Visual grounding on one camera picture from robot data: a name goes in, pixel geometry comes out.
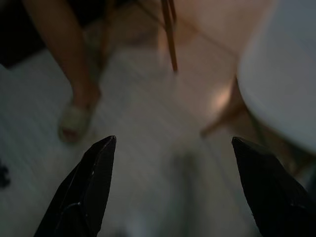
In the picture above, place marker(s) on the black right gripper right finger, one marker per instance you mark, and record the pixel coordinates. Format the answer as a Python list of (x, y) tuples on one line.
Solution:
[(271, 202)]

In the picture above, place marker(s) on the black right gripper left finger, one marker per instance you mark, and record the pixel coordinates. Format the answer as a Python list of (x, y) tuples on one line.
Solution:
[(81, 197)]

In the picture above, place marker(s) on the brown wooden chair leg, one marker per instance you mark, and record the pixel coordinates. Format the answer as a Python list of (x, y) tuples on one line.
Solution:
[(172, 49)]

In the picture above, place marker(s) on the pale slipper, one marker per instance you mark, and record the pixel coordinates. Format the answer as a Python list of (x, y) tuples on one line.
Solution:
[(74, 121)]

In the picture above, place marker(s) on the person's bare lower leg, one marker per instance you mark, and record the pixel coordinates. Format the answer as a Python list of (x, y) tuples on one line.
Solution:
[(66, 49)]

